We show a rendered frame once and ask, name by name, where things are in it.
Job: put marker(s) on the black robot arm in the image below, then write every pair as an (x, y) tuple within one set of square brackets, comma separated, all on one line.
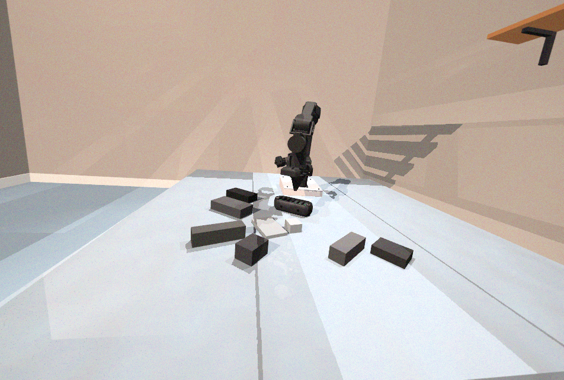
[(302, 129)]

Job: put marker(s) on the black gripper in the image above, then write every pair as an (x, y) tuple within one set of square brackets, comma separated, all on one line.
[(295, 171)]

